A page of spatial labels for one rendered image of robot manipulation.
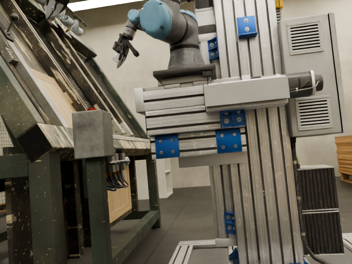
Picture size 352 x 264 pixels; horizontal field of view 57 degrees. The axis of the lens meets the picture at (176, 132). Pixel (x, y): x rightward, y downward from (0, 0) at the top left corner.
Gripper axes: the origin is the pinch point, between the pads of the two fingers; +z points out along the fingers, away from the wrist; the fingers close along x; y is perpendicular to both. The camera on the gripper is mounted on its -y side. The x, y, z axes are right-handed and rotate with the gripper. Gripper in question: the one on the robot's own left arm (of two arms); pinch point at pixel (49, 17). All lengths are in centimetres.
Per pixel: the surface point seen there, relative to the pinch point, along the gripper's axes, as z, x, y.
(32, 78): 27.9, -8.5, 10.1
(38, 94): 33.0, -12.2, 4.8
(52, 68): 20, -29, 44
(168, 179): 121, -400, 254
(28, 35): 10, -15, 63
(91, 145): 37, -18, -45
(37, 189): 62, -11, -36
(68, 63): 13, -56, 89
